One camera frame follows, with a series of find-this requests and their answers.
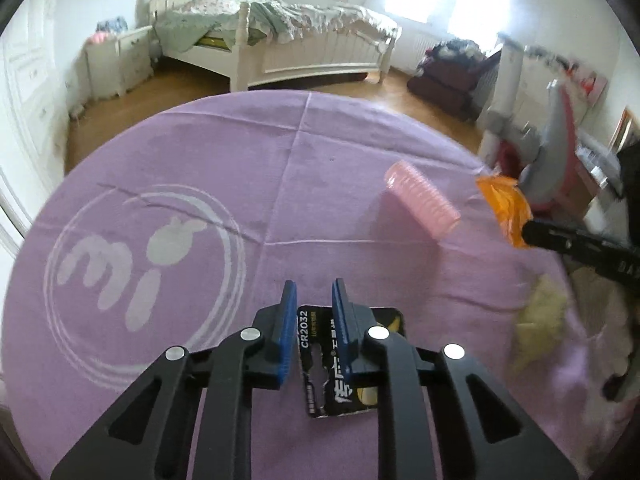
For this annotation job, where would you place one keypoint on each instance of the white post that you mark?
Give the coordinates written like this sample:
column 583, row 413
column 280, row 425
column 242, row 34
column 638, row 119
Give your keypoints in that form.
column 507, row 90

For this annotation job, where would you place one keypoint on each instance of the pile of dark clothes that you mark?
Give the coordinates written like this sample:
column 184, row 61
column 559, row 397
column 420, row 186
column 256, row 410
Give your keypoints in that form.
column 457, row 50

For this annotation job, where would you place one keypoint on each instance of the white wooden bed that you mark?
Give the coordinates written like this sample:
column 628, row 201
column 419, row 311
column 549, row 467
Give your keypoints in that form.
column 310, row 55

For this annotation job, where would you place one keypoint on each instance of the orange plastic bag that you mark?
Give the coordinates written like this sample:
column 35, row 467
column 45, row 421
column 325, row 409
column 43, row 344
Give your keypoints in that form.
column 502, row 205

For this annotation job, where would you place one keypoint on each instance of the pink hair roller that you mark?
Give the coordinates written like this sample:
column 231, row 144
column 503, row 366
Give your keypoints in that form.
column 420, row 197

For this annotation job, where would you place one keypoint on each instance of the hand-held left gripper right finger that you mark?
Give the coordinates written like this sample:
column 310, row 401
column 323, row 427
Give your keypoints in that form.
column 342, row 340

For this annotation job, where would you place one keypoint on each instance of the blue cloth item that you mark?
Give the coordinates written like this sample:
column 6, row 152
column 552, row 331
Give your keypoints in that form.
column 112, row 25

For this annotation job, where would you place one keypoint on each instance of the pink and grey chair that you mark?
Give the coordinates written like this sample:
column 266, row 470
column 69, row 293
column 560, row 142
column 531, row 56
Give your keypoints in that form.
column 555, row 160

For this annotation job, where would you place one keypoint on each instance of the black battery blister card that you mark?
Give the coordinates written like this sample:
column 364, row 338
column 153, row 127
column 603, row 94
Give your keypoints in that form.
column 325, row 390

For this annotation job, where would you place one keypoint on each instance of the white wardrobe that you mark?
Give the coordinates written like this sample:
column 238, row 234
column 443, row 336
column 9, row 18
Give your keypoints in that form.
column 30, row 90

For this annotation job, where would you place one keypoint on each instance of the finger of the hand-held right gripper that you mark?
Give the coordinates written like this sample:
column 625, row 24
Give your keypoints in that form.
column 555, row 237

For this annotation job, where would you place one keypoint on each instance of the pale floral bedding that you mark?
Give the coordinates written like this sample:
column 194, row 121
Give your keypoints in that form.
column 280, row 20

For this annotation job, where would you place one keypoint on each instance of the white nightstand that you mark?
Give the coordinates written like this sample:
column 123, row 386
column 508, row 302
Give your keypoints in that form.
column 117, row 65

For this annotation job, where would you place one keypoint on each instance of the white radiator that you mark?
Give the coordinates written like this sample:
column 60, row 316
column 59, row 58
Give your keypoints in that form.
column 425, row 45

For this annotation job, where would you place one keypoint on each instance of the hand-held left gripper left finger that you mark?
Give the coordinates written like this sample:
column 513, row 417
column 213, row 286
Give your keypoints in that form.
column 285, row 340

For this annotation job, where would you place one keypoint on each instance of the purple printed tablecloth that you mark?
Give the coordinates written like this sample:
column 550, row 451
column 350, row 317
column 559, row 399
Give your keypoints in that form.
column 200, row 160

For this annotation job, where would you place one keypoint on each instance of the beige wrapper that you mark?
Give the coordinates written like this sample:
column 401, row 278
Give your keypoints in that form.
column 542, row 310

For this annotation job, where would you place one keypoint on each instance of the pink soft item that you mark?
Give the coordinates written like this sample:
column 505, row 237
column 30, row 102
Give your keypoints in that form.
column 98, row 38

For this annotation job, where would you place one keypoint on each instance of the dark red armchair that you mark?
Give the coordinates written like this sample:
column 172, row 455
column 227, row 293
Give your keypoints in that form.
column 445, row 85

